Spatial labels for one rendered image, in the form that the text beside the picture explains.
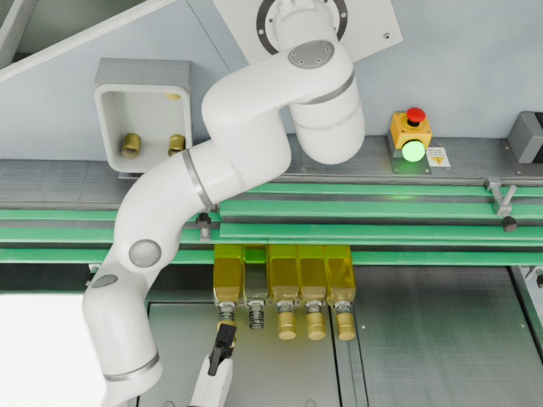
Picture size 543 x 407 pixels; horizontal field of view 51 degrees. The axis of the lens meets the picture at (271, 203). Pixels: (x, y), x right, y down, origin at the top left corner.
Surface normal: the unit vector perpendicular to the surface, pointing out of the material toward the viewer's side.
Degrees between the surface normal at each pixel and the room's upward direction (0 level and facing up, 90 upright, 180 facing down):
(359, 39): 4
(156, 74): 90
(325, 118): 2
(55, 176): 90
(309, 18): 92
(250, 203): 90
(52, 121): 0
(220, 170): 43
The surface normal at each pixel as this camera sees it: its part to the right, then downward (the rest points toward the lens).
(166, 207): 0.47, 0.08
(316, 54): -0.21, -0.55
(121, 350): 0.20, 0.20
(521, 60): 0.04, 0.76
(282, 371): 0.06, -0.66
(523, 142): -1.00, -0.01
